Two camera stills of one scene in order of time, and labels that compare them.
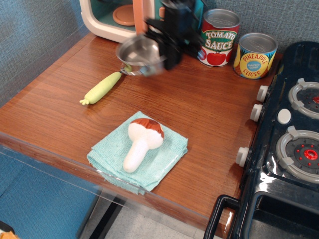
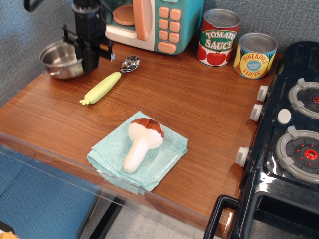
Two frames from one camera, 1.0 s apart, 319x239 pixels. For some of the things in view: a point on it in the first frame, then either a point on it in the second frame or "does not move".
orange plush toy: (8, 235) does not move
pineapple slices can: (255, 55) does not move
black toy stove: (279, 198) does not move
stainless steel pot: (139, 55) → (61, 61)
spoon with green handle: (101, 89) does not move
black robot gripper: (177, 33) → (89, 40)
